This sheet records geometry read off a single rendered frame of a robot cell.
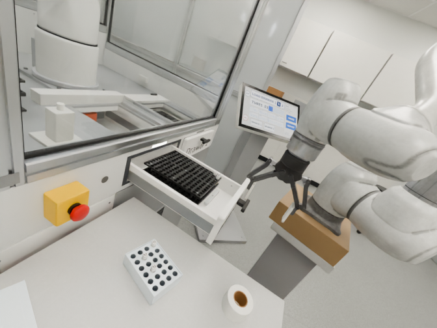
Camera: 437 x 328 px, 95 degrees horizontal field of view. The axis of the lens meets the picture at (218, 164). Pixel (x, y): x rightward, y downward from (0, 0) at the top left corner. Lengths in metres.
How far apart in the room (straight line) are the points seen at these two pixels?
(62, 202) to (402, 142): 0.65
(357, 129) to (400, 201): 0.41
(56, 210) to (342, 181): 0.89
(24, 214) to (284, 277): 1.00
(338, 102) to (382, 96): 3.62
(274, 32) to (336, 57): 1.85
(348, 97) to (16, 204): 0.71
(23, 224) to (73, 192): 0.11
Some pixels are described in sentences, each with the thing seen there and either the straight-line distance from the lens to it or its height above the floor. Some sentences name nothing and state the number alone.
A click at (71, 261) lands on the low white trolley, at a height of 0.76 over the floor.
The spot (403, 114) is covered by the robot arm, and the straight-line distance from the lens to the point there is 0.51.
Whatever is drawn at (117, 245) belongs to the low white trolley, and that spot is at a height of 0.76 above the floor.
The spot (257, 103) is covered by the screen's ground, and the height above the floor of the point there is 1.11.
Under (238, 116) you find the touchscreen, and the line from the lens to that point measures 1.33.
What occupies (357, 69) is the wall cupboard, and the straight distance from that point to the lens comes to 4.02.
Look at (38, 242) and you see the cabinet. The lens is 0.65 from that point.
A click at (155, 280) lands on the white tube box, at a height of 0.80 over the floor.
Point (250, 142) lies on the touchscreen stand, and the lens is 1.53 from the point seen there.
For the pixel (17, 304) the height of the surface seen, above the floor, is 0.78.
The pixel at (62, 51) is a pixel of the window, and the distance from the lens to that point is 0.46.
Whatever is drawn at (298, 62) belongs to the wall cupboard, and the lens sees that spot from 3.88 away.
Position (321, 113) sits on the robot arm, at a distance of 0.54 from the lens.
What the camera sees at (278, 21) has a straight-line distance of 2.30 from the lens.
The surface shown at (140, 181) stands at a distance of 0.68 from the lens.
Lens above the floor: 1.27
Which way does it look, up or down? 26 degrees down
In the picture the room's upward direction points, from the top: 24 degrees clockwise
